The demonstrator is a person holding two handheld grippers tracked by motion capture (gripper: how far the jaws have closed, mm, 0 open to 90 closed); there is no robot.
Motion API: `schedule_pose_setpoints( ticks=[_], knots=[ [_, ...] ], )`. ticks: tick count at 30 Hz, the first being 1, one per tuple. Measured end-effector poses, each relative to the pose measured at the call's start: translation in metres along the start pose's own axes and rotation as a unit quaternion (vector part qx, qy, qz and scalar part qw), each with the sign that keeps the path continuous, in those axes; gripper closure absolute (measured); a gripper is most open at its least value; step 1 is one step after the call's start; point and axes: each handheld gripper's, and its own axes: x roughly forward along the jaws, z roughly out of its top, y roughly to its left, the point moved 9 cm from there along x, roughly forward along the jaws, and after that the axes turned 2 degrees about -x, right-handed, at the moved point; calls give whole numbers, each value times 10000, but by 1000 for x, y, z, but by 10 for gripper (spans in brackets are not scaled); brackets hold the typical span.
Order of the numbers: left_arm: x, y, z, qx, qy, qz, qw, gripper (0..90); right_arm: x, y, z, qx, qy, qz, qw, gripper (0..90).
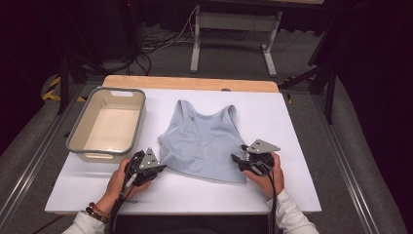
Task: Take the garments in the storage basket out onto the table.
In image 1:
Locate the yellow black hazard tape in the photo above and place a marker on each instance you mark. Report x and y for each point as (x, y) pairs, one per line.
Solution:
(48, 94)

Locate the person's left hand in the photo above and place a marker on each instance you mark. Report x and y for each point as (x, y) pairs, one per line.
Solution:
(117, 188)

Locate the person's right hand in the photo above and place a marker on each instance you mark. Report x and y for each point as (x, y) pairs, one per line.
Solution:
(274, 182)

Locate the person's dark lap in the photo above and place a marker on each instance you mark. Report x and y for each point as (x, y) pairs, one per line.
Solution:
(195, 226)

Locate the black metal stand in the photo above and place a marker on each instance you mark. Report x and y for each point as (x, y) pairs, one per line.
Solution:
(330, 97)
(63, 84)

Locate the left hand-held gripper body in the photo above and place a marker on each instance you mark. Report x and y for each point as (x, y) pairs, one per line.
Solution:
(149, 160)

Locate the beige plastic basket grey rim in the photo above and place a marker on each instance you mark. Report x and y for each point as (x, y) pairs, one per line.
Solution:
(110, 130)

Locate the aluminium floor rail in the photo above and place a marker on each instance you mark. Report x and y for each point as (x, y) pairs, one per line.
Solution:
(32, 165)
(344, 162)

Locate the grey metal desk frame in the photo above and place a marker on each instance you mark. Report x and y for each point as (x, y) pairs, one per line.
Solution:
(195, 55)

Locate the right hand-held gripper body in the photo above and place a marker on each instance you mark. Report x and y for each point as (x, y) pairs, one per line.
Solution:
(261, 147)

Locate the light blue tank top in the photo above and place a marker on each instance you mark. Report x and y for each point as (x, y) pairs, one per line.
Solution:
(201, 146)

